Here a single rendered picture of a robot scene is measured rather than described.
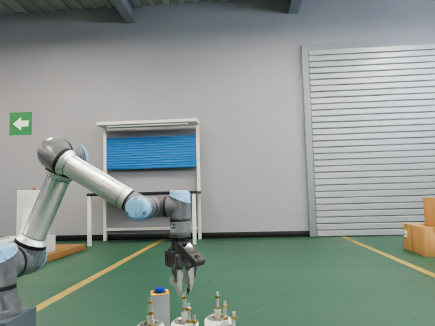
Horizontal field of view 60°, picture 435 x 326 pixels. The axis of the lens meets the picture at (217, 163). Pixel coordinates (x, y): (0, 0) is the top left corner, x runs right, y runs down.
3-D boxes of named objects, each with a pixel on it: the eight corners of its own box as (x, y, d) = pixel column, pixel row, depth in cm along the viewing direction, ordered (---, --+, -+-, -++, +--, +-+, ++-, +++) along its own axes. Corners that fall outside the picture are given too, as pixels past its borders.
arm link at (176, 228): (195, 220, 134) (176, 222, 129) (195, 233, 134) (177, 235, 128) (182, 220, 140) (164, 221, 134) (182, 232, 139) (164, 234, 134)
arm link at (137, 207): (32, 126, 126) (154, 198, 118) (51, 132, 137) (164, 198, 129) (15, 156, 126) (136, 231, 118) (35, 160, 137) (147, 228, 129)
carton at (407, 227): (430, 248, 440) (428, 222, 443) (440, 251, 417) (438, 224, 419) (403, 248, 443) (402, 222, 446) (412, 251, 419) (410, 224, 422)
